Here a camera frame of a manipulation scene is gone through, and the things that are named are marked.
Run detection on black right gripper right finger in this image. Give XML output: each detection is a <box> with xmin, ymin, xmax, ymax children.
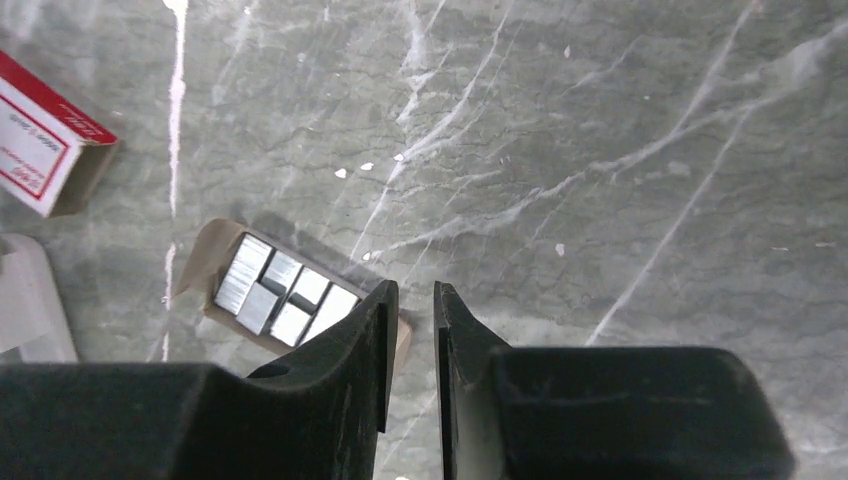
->
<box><xmin>433</xmin><ymin>282</ymin><xmax>795</xmax><ymax>479</ymax></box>

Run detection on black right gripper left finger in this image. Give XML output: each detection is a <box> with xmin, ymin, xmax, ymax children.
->
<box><xmin>1</xmin><ymin>281</ymin><xmax>399</xmax><ymax>479</ymax></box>

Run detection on grey staple strips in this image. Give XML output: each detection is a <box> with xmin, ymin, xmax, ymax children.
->
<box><xmin>213</xmin><ymin>234</ymin><xmax>361</xmax><ymax>348</ymax></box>

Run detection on brown cardboard staple tray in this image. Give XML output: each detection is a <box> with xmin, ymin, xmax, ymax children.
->
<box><xmin>175</xmin><ymin>218</ymin><xmax>401</xmax><ymax>356</ymax></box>

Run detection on beige white stapler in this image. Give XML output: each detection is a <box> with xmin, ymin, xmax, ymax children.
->
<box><xmin>1</xmin><ymin>233</ymin><xmax>79</xmax><ymax>363</ymax></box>

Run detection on red white staple box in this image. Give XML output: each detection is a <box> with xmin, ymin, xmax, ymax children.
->
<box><xmin>1</xmin><ymin>53</ymin><xmax>120</xmax><ymax>218</ymax></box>

